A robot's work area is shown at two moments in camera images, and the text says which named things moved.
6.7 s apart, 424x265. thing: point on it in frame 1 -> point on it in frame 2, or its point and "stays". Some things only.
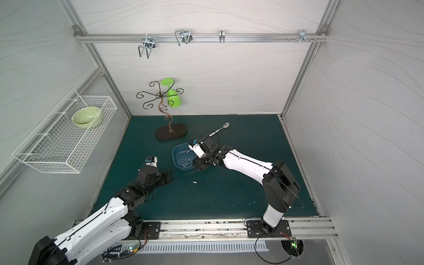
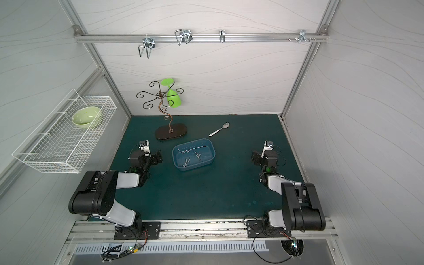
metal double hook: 149,43 stays
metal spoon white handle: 225,126 stays
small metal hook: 222,36 stays
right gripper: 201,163 -> 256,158
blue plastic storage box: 183,156 stays
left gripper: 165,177 -> 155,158
